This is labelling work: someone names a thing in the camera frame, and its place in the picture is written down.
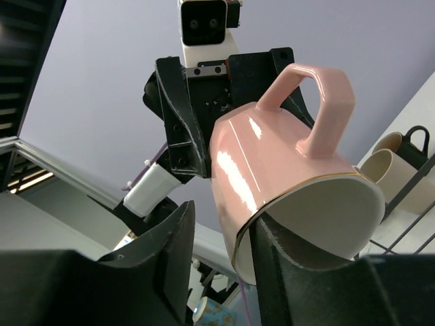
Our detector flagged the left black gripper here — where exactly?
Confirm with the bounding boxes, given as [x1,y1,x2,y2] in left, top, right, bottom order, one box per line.
[155,48,314,179]

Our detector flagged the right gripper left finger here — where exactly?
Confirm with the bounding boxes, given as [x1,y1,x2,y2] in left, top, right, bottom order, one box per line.
[1,201,195,325]

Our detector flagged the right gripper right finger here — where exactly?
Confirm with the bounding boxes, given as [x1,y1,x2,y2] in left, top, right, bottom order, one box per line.
[249,214,434,325]

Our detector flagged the pink faceted ceramic mug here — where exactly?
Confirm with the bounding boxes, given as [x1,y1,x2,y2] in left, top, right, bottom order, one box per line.
[209,63,385,285]

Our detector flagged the beige plastic tumbler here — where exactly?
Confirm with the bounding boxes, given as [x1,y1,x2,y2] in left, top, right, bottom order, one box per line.
[360,149,434,214]

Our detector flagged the dark brown ceramic mug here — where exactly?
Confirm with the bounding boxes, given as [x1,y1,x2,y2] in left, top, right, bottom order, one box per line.
[372,125,430,170]

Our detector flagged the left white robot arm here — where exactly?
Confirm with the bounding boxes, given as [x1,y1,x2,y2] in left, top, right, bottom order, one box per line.
[114,47,295,236]

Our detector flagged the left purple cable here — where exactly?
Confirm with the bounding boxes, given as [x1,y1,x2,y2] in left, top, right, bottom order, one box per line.
[122,142,168,192]

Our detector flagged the black wire dish rack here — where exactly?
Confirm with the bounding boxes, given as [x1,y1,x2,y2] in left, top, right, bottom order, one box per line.
[359,149,434,255]

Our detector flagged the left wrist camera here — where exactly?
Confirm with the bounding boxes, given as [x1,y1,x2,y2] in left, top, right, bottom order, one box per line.
[177,0,243,68]

